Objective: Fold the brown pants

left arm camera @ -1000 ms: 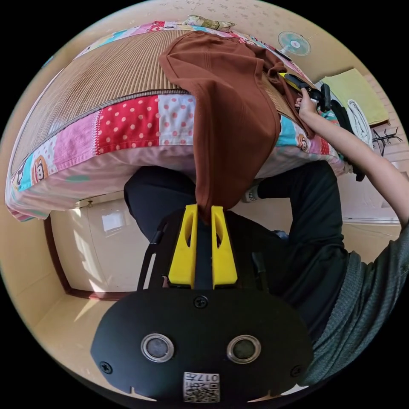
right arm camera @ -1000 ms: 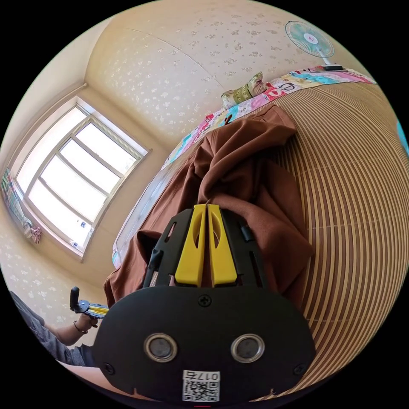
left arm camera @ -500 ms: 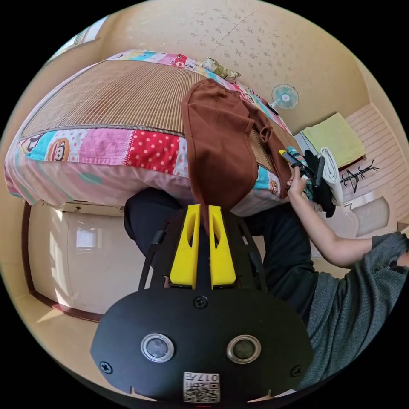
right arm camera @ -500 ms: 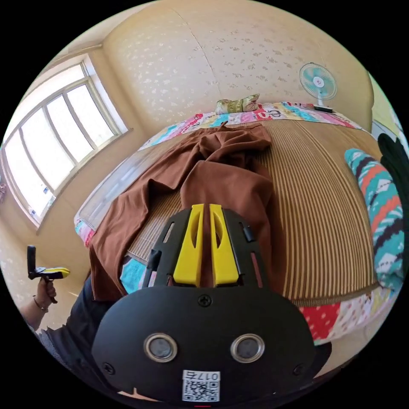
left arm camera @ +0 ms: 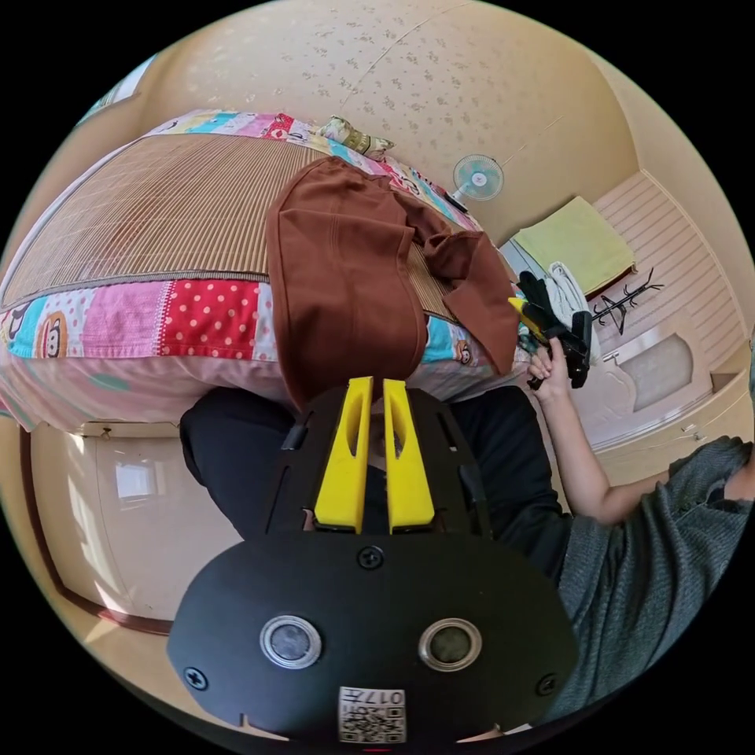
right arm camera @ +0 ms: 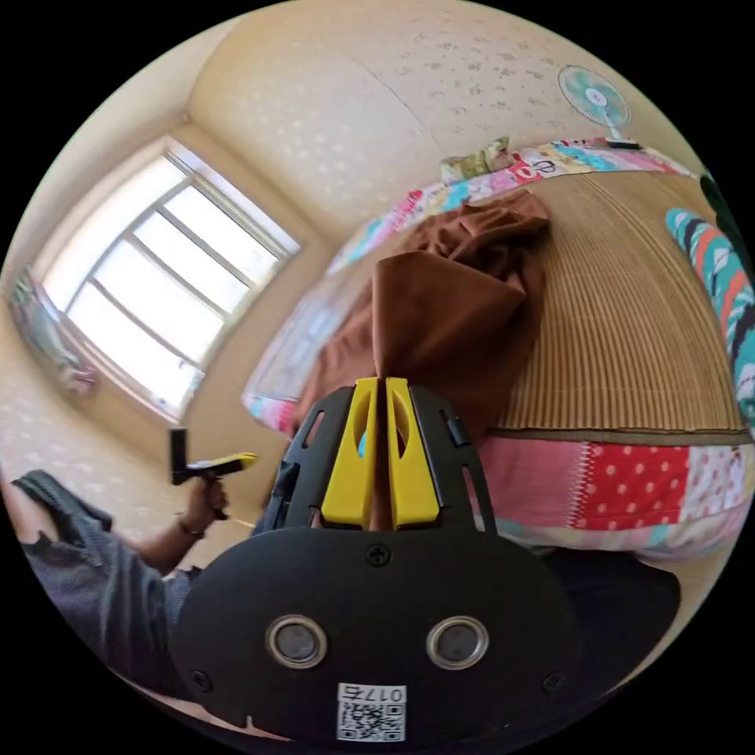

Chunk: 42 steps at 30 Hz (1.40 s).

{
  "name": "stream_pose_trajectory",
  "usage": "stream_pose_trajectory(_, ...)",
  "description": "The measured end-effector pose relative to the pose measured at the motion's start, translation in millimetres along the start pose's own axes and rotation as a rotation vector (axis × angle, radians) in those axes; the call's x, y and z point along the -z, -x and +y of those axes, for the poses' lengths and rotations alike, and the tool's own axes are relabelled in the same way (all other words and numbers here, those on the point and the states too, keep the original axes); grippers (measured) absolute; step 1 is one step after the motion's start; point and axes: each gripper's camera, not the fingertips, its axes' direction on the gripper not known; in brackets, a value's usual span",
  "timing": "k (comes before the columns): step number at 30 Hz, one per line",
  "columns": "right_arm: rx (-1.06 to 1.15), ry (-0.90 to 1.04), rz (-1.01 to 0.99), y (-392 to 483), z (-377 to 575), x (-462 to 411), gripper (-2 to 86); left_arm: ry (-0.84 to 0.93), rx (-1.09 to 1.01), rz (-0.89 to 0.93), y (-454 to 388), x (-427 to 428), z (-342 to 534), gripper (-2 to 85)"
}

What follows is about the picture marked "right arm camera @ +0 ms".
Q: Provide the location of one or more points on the person's left hand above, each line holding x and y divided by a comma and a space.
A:
213, 501

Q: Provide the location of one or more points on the pile of clothes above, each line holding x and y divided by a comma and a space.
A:
722, 277

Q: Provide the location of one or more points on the brown pants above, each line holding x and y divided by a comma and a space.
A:
448, 318

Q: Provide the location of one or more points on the window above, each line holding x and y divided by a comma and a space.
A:
159, 283

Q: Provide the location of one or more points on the green floral pillow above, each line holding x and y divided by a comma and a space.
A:
475, 160

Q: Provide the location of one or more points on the person's left forearm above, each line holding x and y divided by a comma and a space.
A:
174, 545

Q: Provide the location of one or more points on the bed with woven mat and patchwork quilt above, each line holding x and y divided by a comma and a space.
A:
613, 330

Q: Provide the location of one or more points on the teal electric fan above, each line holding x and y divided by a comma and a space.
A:
594, 97

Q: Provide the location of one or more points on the person's body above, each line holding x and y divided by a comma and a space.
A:
88, 590

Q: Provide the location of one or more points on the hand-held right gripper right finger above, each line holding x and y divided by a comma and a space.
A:
420, 478

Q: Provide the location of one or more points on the patterned curtain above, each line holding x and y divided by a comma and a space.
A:
53, 342

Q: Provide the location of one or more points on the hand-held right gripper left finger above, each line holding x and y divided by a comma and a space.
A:
348, 472

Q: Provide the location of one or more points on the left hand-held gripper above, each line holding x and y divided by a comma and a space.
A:
207, 473

